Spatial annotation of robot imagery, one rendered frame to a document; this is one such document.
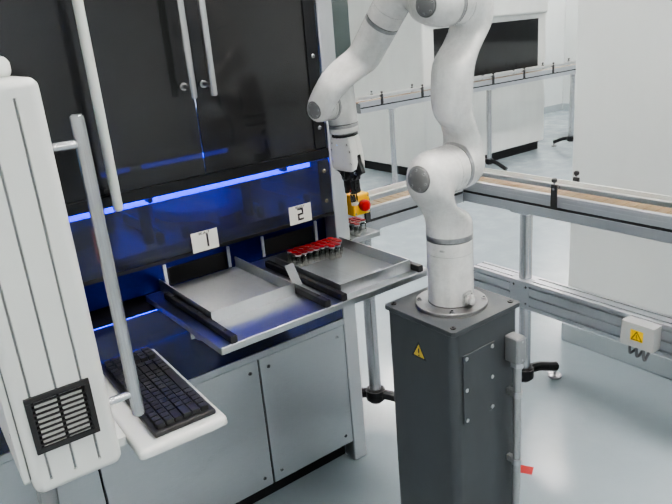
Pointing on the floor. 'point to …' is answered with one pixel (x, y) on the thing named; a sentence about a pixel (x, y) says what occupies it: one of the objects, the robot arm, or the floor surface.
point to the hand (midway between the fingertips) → (352, 186)
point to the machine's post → (336, 227)
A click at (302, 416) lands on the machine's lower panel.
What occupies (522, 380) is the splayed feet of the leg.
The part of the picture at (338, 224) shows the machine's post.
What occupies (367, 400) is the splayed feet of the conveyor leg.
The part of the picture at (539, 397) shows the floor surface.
